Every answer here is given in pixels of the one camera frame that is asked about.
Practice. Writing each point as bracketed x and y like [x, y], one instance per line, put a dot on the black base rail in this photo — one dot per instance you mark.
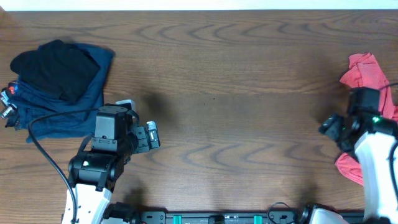
[214, 217]

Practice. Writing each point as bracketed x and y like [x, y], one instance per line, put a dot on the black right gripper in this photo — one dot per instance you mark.
[331, 127]

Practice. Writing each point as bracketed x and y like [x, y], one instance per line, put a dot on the red t-shirt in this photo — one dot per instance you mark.
[364, 71]

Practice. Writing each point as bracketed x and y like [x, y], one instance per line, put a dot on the black folded garment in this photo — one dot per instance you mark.
[62, 70]

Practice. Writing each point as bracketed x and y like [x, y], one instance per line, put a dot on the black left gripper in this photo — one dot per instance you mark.
[143, 144]

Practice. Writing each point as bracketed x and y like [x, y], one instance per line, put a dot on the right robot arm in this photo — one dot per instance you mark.
[371, 140]

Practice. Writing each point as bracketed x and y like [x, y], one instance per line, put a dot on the dark garment with printed graphics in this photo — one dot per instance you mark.
[10, 111]

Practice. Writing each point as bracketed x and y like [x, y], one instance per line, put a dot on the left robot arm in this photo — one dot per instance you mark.
[100, 162]

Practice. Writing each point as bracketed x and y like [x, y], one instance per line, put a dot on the navy blue folded garment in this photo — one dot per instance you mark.
[74, 119]

